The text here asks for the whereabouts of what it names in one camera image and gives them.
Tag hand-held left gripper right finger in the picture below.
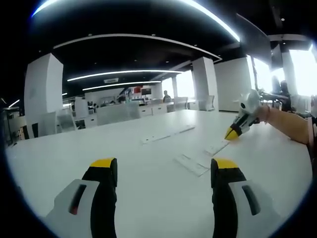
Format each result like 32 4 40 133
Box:
211 158 283 238

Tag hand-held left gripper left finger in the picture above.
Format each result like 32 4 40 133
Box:
45 157 118 238

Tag white socket holder cover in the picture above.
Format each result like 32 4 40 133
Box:
204 139 231 156

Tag white socket holder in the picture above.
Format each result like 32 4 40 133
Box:
172 153 211 177

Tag long white socket holder strip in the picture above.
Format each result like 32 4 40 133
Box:
141 125 196 146

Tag person's right hand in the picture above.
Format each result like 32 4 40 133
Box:
256 106 268 123

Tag white mesh office chair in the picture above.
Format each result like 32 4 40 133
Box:
57 109 76 132
199 95 215 111
41 111 57 137
173 97 189 111

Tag large dark hanging panel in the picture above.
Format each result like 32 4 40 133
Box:
236 13 272 65

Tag white drawer cabinets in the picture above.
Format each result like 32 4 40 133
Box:
138 104 168 117

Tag long curved ceiling light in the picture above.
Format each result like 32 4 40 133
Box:
32 0 241 42

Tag tall white cabinet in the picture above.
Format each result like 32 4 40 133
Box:
75 97 89 119

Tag grey mesh desk divider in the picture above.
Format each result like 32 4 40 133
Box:
96 103 141 126

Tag ceiling light strip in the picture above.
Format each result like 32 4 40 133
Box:
82 80 163 91
66 69 184 82

